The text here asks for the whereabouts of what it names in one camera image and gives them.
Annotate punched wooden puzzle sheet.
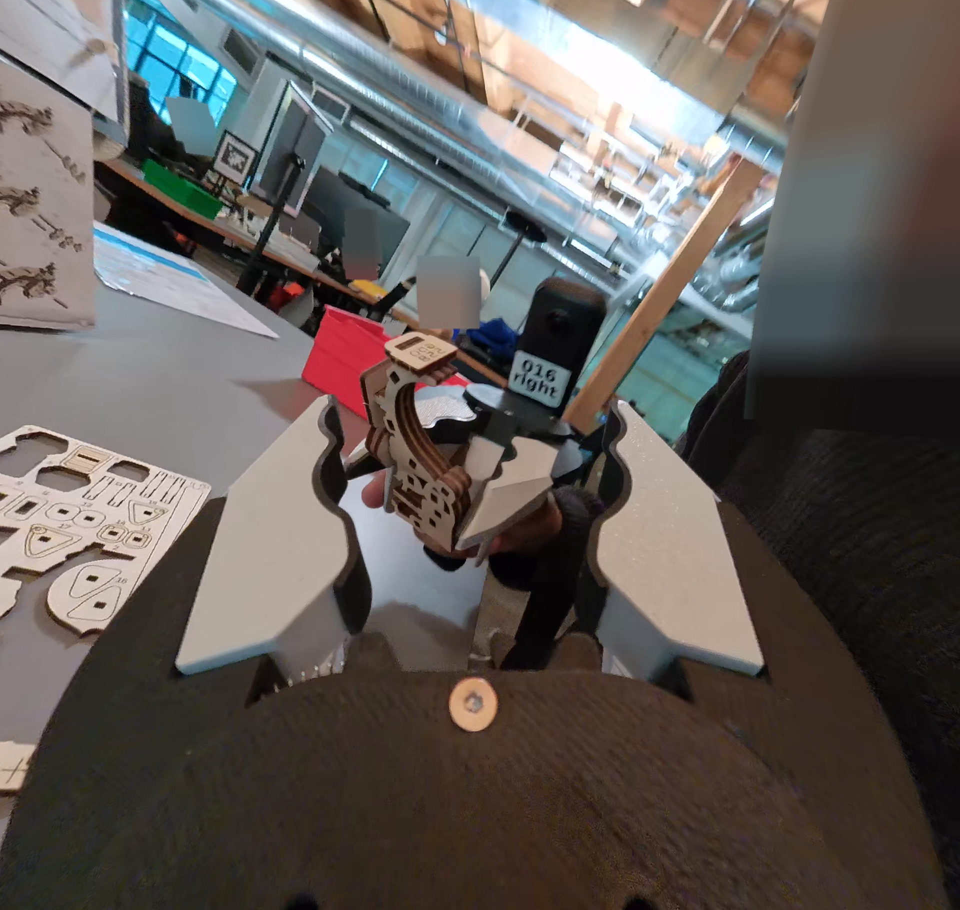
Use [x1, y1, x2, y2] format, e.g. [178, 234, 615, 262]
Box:
[0, 424, 213, 795]

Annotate black office chair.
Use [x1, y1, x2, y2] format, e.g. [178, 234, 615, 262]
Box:
[375, 276, 417, 319]

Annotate silver ventilation ducts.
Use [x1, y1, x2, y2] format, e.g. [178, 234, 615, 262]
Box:
[165, 0, 766, 311]

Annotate blue jacket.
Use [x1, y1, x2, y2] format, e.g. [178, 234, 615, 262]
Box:
[465, 317, 526, 371]

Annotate wooden pillar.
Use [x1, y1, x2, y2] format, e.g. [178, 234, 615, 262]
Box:
[562, 156, 766, 431]

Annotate grey desk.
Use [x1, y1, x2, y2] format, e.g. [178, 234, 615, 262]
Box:
[0, 280, 481, 836]

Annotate large display on stand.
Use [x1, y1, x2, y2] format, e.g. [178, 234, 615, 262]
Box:
[247, 77, 335, 214]

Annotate black round disc on pole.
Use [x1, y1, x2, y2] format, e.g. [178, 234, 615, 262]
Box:
[504, 212, 547, 281]

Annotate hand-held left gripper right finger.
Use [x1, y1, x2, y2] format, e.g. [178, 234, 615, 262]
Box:
[585, 400, 766, 680]

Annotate wooden puzzle model assembly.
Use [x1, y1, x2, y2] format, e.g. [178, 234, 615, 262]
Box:
[358, 332, 475, 557]

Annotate person's right hand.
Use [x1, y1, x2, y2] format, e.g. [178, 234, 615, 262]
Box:
[358, 471, 565, 562]

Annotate black framed marker sign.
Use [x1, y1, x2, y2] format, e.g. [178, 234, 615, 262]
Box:
[212, 130, 262, 184]

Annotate wooden workbench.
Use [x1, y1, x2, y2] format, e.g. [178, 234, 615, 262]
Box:
[97, 156, 421, 326]

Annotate printed instruction sheet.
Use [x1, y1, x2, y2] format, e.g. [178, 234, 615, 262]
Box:
[93, 221, 279, 340]

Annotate black computer monitor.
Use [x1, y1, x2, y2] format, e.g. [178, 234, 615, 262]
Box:
[303, 167, 412, 266]

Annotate red plastic bin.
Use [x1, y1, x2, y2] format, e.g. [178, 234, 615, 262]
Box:
[302, 306, 466, 420]

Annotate black stand pole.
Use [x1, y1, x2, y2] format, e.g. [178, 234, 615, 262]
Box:
[238, 151, 306, 298]

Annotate green plastic bin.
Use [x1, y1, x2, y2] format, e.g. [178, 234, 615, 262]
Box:
[142, 158, 224, 221]

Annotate person's black knit sweater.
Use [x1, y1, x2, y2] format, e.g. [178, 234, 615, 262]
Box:
[675, 351, 960, 910]

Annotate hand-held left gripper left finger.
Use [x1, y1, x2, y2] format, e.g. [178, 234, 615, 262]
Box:
[174, 394, 374, 679]

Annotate grey printed booklet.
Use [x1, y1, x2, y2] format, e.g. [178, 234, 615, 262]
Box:
[0, 51, 97, 330]

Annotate person's right forearm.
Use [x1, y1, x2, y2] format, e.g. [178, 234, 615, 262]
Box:
[551, 484, 607, 551]

